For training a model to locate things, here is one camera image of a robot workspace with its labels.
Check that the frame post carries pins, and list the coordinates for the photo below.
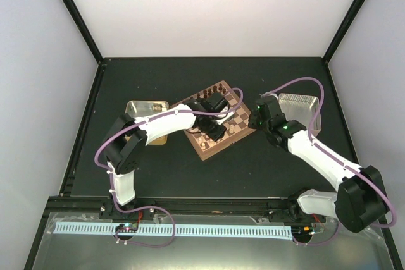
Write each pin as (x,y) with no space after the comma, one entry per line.
(83,29)
(343,28)

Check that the white knight in tin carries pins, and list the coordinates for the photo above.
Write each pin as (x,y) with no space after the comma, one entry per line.
(157,108)

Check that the wooden chess board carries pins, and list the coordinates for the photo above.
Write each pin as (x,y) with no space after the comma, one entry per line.
(239,119)

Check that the small circuit board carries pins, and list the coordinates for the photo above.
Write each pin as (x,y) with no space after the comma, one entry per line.
(127,228)

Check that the black aluminium rail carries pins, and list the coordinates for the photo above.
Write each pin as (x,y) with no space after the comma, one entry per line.
(278,209)

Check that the dark chess pieces group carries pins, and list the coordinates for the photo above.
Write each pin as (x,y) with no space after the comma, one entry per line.
(218,88)

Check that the light blue cable duct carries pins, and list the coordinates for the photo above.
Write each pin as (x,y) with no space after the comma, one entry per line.
(178,230)

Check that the left frame post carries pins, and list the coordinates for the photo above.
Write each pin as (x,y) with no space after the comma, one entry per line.
(83,29)

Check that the right frame post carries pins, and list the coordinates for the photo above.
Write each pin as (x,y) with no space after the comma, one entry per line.
(343,28)

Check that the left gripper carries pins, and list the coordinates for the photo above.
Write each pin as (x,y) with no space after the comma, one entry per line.
(217,134)

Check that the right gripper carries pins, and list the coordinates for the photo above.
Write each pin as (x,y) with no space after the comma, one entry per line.
(252,123)

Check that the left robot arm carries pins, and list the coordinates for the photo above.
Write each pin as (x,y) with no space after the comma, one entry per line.
(130,136)

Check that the gold metal tin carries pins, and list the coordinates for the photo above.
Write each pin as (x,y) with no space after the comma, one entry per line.
(138,108)

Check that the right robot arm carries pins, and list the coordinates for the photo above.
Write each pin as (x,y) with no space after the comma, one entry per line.
(358,199)

